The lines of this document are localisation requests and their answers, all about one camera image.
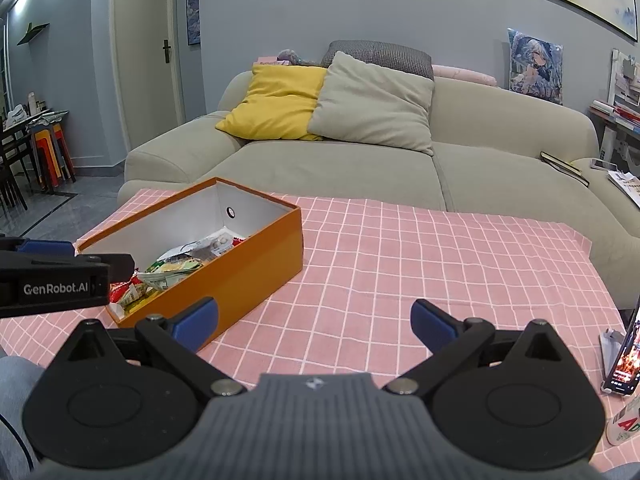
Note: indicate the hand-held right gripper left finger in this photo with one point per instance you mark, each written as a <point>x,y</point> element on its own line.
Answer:
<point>196,319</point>

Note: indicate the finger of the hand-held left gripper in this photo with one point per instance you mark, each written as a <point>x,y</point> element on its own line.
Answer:
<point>117,265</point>
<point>47,248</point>

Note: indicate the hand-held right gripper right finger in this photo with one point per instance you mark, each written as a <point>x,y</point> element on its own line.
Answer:
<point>431,321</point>

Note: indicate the red stick snack packet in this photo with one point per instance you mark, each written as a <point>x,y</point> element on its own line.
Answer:
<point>127,297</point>

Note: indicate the clear yellow chips bag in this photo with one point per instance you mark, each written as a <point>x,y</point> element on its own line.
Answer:
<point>170,272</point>

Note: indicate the white grey snack packet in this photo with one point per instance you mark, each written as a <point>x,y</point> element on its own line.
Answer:
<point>182,251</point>

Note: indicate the orange cardboard box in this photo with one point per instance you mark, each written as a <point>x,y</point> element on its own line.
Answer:
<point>250,280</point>

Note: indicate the pink checked tablecloth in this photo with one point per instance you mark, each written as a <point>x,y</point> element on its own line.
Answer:
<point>425,270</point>

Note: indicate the black dining chair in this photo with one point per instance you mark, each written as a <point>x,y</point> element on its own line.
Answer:
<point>12,170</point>

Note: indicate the stack of coloured stools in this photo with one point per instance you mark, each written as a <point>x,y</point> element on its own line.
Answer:
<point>52,155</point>

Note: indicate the person's left leg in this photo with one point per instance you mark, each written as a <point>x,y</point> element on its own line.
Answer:
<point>20,410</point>

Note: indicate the person's leg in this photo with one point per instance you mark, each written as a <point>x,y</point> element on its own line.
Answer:
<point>620,472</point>
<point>20,410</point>

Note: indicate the black dining table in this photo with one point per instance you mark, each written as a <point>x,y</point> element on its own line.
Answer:
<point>50,115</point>

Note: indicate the white bag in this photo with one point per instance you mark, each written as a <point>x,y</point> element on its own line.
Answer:
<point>15,116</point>

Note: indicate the beige sofa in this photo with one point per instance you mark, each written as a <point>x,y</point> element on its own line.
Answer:
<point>350,170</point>

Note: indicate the white phone stand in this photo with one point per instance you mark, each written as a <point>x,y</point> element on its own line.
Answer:
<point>609,350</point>

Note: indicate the white door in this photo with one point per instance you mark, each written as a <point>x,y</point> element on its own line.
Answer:
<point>145,85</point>

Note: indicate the smartphone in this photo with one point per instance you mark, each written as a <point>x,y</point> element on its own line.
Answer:
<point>627,355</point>

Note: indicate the dark book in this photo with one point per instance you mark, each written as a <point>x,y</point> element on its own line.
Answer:
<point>565,167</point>

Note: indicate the beige cushion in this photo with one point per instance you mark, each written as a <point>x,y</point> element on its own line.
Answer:
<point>375,105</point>

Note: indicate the yellow cushion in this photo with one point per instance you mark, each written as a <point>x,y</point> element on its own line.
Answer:
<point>275,105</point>

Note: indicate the magazine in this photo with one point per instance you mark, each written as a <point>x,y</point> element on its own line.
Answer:
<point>627,187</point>

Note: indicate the person's right leg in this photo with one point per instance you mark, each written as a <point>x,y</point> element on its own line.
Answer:
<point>620,472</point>

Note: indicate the pink blanket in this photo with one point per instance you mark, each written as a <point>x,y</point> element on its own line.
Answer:
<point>465,76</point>

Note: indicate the pink box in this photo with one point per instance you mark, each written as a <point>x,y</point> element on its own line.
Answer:
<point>270,62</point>

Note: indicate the grey checked cushion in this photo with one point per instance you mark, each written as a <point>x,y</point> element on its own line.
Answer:
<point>390,55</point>

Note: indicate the grey plush toy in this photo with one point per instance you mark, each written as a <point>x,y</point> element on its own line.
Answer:
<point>295,57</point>

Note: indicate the printed figure pillow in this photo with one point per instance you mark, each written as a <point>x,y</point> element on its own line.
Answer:
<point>535,65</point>

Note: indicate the stack of books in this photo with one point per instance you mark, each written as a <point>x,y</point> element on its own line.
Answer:
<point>625,100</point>

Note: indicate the green wall shelf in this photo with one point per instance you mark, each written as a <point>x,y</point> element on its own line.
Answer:
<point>32,34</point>

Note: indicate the wall poster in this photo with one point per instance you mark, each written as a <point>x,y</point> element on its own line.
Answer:
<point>193,10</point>

